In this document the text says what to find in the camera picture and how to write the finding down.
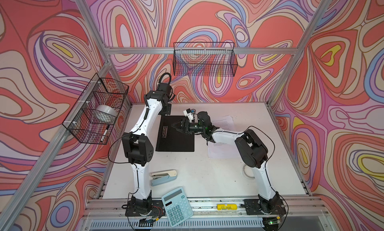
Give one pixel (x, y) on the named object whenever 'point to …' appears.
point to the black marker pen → (104, 133)
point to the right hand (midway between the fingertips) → (175, 130)
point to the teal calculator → (177, 206)
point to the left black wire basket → (93, 115)
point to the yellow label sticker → (226, 207)
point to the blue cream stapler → (163, 176)
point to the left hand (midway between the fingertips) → (164, 110)
